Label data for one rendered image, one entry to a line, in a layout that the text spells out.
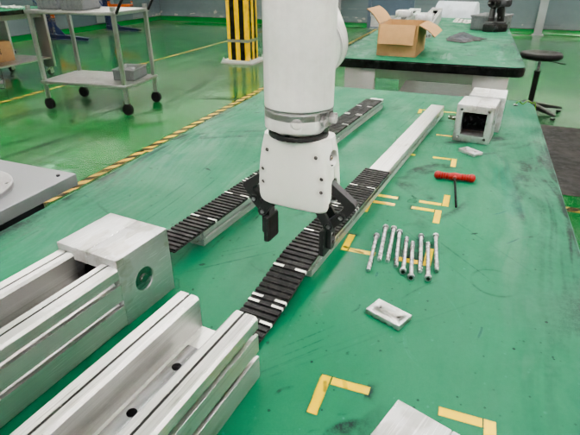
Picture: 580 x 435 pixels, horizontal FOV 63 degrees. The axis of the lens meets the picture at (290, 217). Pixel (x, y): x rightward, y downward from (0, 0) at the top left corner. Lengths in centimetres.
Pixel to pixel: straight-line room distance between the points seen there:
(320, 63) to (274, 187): 17
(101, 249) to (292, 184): 25
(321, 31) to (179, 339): 36
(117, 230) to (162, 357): 21
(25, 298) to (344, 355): 37
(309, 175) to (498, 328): 30
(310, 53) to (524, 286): 44
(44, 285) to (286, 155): 32
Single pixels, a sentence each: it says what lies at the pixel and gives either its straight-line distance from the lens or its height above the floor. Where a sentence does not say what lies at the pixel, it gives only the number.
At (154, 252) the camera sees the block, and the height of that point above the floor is 85.
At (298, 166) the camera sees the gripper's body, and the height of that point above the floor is 96.
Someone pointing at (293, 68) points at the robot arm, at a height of 108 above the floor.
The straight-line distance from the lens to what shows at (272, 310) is 61.
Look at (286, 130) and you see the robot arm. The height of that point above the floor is 101.
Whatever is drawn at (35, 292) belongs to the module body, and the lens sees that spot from 63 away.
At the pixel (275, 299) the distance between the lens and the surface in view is 62.
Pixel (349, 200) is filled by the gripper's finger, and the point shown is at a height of 92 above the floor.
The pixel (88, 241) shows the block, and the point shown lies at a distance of 64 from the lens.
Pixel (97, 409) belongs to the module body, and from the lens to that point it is 46.
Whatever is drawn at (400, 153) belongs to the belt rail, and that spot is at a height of 81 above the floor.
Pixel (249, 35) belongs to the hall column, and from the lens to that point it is 696.
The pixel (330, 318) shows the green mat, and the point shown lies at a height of 78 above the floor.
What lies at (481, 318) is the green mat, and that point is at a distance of 67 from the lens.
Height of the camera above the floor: 118
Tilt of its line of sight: 28 degrees down
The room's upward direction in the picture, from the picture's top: straight up
